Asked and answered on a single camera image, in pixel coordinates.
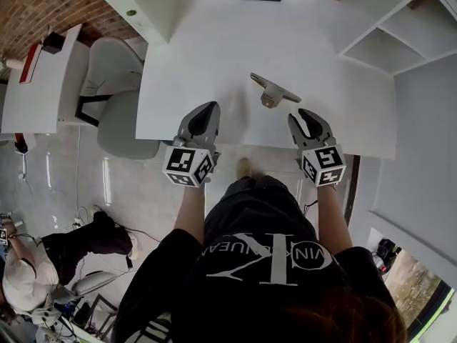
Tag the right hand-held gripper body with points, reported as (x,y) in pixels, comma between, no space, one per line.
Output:
(323,163)

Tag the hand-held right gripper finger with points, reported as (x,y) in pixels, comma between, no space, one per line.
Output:
(319,129)
(297,132)

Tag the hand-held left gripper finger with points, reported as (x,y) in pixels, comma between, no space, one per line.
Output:
(212,127)
(191,123)

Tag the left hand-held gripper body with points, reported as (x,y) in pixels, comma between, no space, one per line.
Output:
(185,163)

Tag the person's left forearm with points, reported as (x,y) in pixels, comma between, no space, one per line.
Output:
(191,213)

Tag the person's right forearm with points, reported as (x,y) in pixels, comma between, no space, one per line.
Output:
(333,220)

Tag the black table leg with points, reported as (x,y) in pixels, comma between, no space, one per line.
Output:
(351,191)

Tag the person's left beige shoe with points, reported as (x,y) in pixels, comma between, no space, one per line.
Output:
(244,168)

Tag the grey chair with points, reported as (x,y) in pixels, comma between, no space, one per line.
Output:
(121,120)

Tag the person's black trousers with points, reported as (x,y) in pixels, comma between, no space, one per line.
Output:
(257,206)

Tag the black bag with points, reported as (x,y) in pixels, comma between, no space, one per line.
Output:
(385,250)

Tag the tall white box, green button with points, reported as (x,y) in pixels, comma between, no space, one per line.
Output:
(143,16)

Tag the white shelf unit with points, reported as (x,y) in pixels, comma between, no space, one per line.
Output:
(389,30)

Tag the white power strip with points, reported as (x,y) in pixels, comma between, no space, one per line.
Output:
(76,223)

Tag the white side desk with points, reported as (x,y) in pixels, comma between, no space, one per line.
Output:
(46,98)

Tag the person's black printed t-shirt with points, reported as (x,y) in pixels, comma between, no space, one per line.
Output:
(250,298)

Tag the black framed window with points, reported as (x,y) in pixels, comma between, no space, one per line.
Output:
(414,284)

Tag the small black box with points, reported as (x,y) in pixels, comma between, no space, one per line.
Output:
(53,42)

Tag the small red box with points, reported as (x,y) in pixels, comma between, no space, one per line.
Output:
(21,143)

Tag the red book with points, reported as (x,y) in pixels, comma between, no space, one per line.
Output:
(30,63)

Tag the white vase with flowers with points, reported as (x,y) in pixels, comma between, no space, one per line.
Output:
(14,64)

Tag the black stool frame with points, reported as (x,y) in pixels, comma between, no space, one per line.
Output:
(107,300)

